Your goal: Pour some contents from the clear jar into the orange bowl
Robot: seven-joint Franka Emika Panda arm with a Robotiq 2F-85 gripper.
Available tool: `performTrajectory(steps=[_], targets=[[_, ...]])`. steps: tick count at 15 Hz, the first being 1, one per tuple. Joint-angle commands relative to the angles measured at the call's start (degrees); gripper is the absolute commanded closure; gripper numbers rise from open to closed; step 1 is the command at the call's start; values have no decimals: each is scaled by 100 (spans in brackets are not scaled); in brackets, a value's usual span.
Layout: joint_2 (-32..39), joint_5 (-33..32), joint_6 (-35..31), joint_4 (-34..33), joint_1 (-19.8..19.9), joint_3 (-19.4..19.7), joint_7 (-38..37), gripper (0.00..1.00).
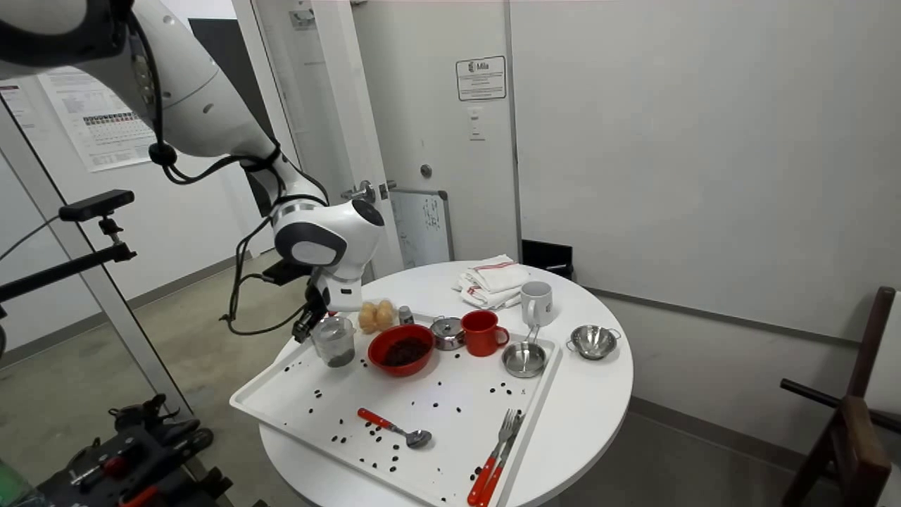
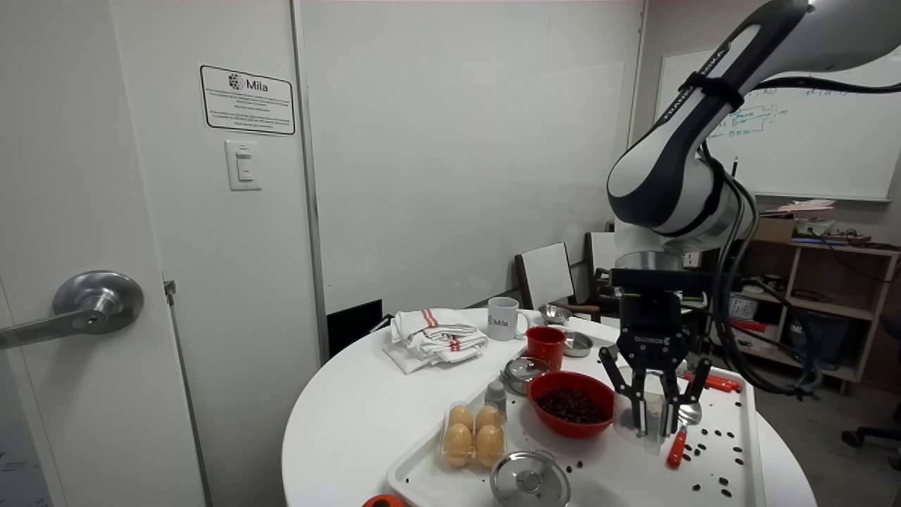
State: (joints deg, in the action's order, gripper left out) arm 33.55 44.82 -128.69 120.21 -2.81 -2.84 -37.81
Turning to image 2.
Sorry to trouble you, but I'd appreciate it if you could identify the steel salt shaker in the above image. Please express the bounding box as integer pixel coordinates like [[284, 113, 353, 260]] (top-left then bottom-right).
[[481, 378, 510, 421]]

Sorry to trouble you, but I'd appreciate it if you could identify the small steel bowl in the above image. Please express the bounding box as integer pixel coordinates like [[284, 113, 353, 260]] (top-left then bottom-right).
[[560, 329, 598, 361], [534, 301, 571, 329]]

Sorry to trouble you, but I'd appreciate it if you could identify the silver door handle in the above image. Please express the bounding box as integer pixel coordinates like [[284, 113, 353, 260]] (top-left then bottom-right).
[[0, 267, 146, 353]]

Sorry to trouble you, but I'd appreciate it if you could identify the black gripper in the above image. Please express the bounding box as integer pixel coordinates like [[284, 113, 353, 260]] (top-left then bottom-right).
[[598, 290, 716, 440]]

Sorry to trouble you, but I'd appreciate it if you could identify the orange bowl with coffee beans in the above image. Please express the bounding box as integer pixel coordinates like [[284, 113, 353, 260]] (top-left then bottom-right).
[[527, 370, 619, 442]]

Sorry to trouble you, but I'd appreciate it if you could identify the black box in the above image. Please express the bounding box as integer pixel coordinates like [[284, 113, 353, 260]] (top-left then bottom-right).
[[324, 297, 386, 361]]

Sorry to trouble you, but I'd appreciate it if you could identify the dark storage bin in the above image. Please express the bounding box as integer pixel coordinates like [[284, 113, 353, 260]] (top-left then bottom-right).
[[790, 313, 861, 374]]

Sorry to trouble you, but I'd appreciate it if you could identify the white red-striped towel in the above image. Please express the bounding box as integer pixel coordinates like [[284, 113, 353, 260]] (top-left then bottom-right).
[[379, 308, 489, 374]]

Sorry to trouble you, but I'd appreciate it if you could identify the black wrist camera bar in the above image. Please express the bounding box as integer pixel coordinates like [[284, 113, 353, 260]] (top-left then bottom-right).
[[610, 264, 717, 297]]

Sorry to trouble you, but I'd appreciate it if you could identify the cardboard box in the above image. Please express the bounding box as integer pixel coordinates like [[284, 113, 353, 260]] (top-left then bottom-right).
[[748, 213, 799, 249]]

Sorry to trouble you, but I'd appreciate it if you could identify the white plastic tray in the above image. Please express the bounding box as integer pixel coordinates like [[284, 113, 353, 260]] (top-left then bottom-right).
[[386, 333, 761, 507]]

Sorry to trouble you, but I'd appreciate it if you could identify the white leaning board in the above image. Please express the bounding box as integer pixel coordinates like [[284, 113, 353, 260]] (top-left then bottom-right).
[[519, 239, 578, 311]]

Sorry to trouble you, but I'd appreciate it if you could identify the orange-handled steel spoon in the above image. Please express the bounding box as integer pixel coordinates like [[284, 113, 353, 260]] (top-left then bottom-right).
[[664, 397, 707, 473]]

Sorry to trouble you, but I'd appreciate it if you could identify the wooden shelf unit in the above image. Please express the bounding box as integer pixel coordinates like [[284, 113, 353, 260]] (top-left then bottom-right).
[[728, 213, 901, 390]]

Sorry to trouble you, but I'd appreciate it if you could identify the orange-handled steel knife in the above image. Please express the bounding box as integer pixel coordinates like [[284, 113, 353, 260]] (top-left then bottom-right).
[[702, 366, 743, 390]]

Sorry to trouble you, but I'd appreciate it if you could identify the white whiteboard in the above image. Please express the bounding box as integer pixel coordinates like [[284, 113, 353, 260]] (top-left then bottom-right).
[[655, 52, 901, 206]]

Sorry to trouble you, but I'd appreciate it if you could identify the white wall sign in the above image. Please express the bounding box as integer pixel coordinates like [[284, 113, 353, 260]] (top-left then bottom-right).
[[198, 61, 299, 139]]

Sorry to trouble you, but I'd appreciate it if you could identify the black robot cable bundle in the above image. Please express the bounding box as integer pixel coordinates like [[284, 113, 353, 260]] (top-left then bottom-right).
[[702, 157, 823, 401]]

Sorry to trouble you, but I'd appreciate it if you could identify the orange-handled steel fork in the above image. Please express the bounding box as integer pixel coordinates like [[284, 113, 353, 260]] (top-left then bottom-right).
[[702, 373, 743, 397]]

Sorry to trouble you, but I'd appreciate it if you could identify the white mug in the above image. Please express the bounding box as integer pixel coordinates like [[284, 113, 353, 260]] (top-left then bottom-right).
[[483, 297, 529, 343]]

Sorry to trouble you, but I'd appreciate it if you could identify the orange cup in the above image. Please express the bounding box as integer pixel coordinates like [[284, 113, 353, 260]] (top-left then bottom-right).
[[522, 325, 568, 374]]

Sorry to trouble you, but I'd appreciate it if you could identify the white light switch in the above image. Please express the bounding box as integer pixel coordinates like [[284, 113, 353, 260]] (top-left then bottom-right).
[[222, 139, 265, 195]]

